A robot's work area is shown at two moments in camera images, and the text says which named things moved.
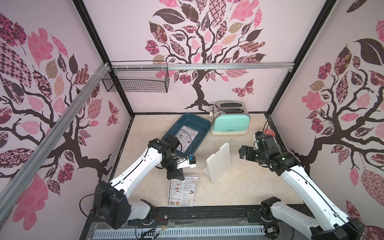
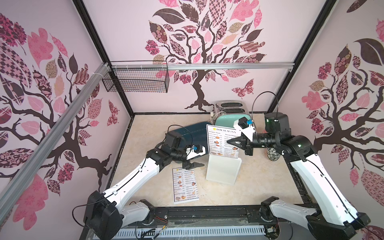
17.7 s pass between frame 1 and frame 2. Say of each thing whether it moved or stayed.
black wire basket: stayed
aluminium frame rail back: stayed
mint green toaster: stayed
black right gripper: moved
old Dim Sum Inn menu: moved
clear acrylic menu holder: moved
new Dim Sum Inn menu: moved
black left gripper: moved
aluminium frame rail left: stayed
